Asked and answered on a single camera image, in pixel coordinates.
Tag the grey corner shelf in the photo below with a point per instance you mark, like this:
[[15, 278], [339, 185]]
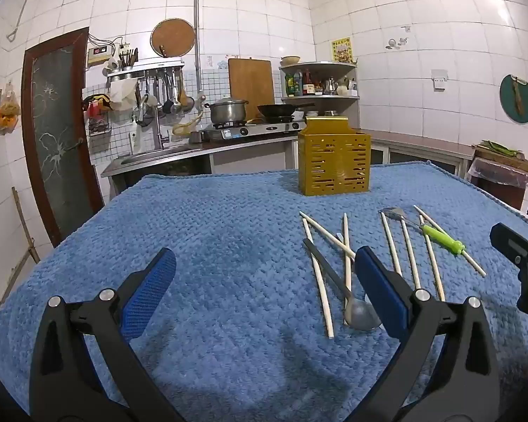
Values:
[[321, 67]]

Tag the yellow slotted utensil holder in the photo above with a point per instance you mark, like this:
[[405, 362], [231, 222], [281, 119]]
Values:
[[334, 162]]

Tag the vertical grey wall pipe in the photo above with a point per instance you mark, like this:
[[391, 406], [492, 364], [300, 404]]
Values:
[[196, 30]]

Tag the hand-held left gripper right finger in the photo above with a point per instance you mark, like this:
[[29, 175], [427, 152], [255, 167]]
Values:
[[378, 290]]

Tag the blue knitted blanket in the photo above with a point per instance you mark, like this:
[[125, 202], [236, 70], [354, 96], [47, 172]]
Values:
[[202, 228]]

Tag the white soap bottle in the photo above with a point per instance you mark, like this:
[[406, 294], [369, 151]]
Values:
[[134, 136]]

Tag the yellow wall poster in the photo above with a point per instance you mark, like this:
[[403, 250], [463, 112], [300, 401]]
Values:
[[341, 49]]

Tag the wooden cutting board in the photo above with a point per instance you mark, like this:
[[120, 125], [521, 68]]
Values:
[[251, 83]]

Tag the steel sink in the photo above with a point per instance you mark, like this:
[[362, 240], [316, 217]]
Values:
[[158, 154]]

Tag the steel pot with lid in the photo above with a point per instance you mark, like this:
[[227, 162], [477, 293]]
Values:
[[226, 112]]

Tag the white electrical box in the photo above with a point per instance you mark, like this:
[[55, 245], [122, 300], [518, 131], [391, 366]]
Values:
[[100, 56]]

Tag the wooden stick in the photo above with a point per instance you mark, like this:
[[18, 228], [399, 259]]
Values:
[[24, 224]]

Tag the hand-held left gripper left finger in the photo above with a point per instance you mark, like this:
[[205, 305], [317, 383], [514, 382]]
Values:
[[149, 290]]

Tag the cutlery cup with knives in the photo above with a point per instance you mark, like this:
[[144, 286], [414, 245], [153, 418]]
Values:
[[128, 60]]

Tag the green bottle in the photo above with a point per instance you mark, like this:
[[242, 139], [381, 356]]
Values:
[[290, 84]]

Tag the beige bowl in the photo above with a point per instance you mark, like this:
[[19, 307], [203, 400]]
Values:
[[290, 59]]

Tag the black wok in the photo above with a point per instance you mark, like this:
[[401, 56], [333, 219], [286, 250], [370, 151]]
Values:
[[277, 110]]

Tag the bin with clear plastic bag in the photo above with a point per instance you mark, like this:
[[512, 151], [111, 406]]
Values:
[[501, 176]]

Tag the wooden spatula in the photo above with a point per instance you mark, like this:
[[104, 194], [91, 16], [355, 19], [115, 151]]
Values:
[[185, 99]]

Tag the round bamboo lid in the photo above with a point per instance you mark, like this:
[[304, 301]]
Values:
[[172, 38]]

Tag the orange mesh bag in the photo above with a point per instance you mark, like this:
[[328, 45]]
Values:
[[8, 112]]

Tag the cabinet with glass doors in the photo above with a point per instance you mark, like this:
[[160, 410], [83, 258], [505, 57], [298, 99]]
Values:
[[413, 156]]

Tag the steel utensil rack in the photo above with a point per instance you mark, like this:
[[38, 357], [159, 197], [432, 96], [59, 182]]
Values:
[[145, 70]]

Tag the steel gas stove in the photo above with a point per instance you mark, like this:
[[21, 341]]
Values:
[[255, 131]]

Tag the white wall socket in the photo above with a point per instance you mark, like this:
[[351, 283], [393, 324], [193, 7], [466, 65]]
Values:
[[440, 79]]

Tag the brown door with frosted glass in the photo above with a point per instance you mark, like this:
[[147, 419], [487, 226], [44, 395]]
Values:
[[57, 140]]

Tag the set of wooden chopsticks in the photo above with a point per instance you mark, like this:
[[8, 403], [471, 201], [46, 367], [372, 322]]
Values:
[[315, 272]]

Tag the green vegetables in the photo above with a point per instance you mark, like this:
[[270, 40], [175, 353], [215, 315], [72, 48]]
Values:
[[501, 148]]

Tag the white cloth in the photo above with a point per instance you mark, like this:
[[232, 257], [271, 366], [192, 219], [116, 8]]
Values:
[[122, 96]]

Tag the steel faucet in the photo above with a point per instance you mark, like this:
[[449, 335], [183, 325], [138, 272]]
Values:
[[160, 134]]

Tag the round green board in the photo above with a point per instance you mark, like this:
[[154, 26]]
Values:
[[508, 101]]

